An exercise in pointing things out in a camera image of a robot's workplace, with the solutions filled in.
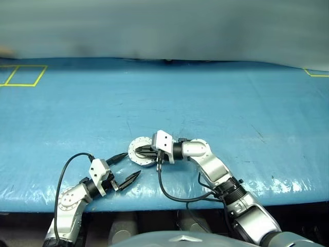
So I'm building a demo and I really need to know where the grey rounded cylinder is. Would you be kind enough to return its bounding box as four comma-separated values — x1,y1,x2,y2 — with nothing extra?
177,210,212,234
109,212,139,244

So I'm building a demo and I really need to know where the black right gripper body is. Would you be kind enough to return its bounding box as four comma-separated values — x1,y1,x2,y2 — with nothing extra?
153,147,166,166

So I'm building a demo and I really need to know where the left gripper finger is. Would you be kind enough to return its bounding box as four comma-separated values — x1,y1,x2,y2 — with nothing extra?
105,152,129,166
118,169,142,191

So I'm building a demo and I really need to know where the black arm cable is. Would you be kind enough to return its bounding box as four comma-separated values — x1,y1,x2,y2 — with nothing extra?
155,163,232,232
54,153,95,244

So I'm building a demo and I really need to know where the round silver metal disc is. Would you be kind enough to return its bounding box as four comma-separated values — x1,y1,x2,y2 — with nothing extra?
127,136,155,165

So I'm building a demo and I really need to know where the grey robot torso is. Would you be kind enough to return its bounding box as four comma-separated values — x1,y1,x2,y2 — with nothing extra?
110,230,229,247

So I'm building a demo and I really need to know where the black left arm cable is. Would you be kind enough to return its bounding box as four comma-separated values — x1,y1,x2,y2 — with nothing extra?
54,153,95,244

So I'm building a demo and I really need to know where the blue plastic table cover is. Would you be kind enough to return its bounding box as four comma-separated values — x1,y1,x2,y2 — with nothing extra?
0,57,329,213

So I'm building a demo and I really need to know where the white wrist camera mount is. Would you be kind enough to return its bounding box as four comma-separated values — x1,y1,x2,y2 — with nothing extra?
151,130,176,165
88,158,112,198

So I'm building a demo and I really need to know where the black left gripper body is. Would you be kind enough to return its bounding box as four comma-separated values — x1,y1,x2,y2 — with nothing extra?
103,172,122,193

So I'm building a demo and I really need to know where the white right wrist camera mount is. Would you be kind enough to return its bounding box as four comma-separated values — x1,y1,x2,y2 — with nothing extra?
151,130,176,165

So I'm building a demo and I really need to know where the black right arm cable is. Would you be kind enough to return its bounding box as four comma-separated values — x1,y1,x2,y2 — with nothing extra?
155,163,232,232

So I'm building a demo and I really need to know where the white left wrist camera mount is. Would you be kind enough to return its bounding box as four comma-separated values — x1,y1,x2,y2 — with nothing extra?
88,158,112,198

